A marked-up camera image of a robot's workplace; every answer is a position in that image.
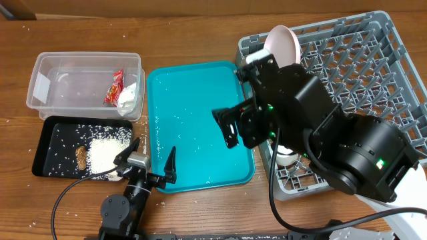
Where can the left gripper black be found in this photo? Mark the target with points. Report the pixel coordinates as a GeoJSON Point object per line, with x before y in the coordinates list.
{"type": "Point", "coordinates": [169, 171]}

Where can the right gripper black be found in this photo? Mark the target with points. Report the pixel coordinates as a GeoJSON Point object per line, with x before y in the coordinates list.
{"type": "Point", "coordinates": [253, 130]}

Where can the pile of rice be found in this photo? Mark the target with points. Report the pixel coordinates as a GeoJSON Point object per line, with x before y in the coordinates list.
{"type": "Point", "coordinates": [102, 152]}

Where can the white plastic wrap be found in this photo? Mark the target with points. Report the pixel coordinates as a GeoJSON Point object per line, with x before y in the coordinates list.
{"type": "Point", "coordinates": [126, 99]}

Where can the brown food scrap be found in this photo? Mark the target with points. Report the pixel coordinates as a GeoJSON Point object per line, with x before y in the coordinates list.
{"type": "Point", "coordinates": [81, 155]}

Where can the white cup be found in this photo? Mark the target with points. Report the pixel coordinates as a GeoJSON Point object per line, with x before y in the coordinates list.
{"type": "Point", "coordinates": [285, 157]}

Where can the red foil snack wrapper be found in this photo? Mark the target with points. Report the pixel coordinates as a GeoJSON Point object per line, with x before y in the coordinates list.
{"type": "Point", "coordinates": [115, 89]}

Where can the large white plate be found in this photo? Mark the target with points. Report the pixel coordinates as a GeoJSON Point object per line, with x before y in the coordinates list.
{"type": "Point", "coordinates": [283, 44]}

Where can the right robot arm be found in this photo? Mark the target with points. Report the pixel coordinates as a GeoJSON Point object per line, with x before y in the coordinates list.
{"type": "Point", "coordinates": [360, 155]}

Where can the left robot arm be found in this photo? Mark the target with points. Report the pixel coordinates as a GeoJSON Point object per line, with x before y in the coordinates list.
{"type": "Point", "coordinates": [121, 214]}

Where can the black waste tray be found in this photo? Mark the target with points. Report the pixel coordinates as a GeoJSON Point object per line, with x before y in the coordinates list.
{"type": "Point", "coordinates": [61, 136]}

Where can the grey dishwasher rack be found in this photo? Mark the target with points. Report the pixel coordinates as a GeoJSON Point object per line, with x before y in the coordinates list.
{"type": "Point", "coordinates": [365, 68]}

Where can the teal plastic tray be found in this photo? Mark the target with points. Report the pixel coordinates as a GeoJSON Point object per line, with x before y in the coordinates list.
{"type": "Point", "coordinates": [180, 100]}

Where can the clear plastic bin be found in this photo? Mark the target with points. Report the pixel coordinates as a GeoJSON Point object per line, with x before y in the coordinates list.
{"type": "Point", "coordinates": [75, 84]}

